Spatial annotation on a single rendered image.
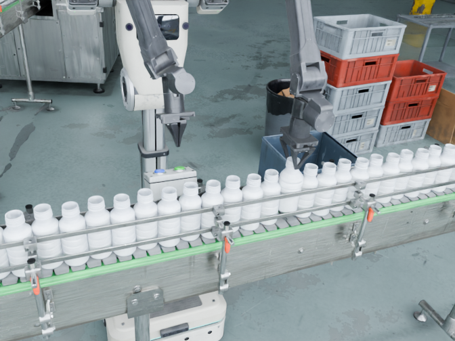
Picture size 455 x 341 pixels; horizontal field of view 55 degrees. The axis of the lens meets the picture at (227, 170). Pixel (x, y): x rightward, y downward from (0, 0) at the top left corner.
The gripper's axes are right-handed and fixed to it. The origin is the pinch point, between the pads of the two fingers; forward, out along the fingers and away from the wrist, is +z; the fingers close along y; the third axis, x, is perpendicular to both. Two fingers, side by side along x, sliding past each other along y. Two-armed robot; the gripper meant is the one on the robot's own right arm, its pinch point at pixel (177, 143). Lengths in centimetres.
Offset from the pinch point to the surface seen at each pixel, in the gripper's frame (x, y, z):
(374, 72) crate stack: 162, 209, -13
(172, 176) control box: -3.9, -3.5, 8.6
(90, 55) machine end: 350, 14, -46
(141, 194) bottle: -15.6, -14.8, 9.2
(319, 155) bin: 48, 81, 21
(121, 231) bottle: -18.0, -20.9, 16.9
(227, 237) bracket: -26.5, 3.4, 20.8
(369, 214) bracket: -25, 48, 23
